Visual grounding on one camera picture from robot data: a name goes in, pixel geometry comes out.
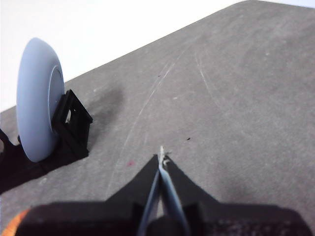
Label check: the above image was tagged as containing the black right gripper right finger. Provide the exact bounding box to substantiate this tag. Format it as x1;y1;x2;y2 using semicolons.
157;157;315;236

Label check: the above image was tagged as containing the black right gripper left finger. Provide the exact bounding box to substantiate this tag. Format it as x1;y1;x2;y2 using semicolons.
14;153;161;236

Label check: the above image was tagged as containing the black plate rack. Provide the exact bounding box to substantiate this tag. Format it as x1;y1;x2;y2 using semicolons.
0;88;94;195

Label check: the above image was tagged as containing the blue plate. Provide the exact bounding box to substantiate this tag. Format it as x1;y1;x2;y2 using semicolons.
16;37;65;163

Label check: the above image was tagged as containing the orange strap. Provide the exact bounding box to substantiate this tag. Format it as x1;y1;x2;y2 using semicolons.
7;210;31;236

